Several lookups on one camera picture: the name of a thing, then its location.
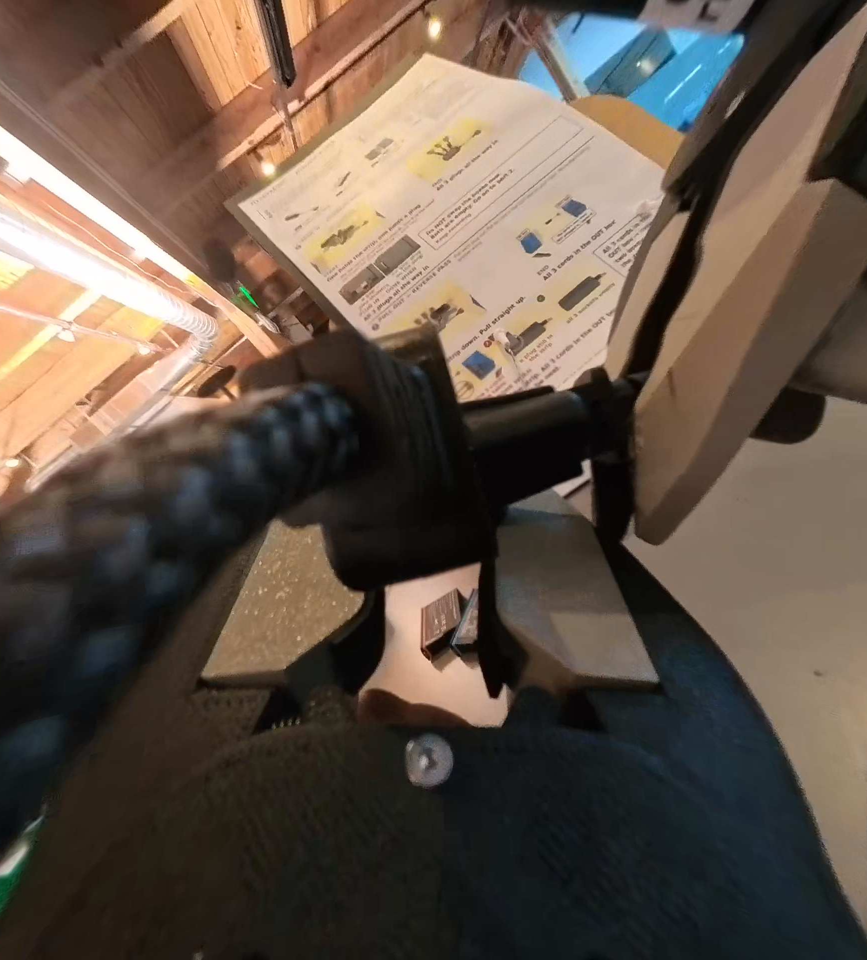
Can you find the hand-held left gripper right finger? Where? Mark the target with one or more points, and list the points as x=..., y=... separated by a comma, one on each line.
x=576, y=600

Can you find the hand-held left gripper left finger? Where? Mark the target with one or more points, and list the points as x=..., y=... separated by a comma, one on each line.
x=276, y=607

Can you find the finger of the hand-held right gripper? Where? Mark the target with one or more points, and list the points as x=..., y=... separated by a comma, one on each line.
x=741, y=337
x=763, y=150

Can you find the ceiling light strip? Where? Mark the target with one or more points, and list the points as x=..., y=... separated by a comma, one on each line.
x=66, y=251

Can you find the blue-edged black battery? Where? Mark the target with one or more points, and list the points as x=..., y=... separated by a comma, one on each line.
x=467, y=630

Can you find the red-edged black battery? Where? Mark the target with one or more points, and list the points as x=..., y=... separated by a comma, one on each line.
x=439, y=626

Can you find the instruction sheet on wooden stand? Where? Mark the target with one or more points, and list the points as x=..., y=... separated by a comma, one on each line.
x=441, y=225

